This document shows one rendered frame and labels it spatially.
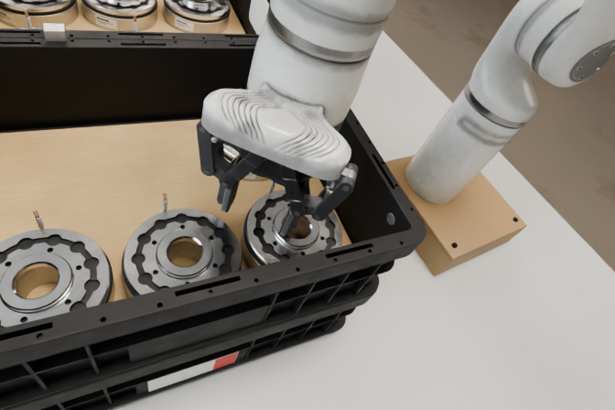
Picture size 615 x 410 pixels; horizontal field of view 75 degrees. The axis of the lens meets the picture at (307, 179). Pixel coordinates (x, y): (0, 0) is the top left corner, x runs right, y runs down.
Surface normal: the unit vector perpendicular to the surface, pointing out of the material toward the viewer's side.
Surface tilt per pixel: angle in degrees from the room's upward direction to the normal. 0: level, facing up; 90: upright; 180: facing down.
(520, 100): 19
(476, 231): 2
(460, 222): 2
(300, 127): 7
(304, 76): 80
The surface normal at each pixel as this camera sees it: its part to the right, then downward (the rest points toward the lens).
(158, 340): 0.37, 0.77
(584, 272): 0.26, -0.63
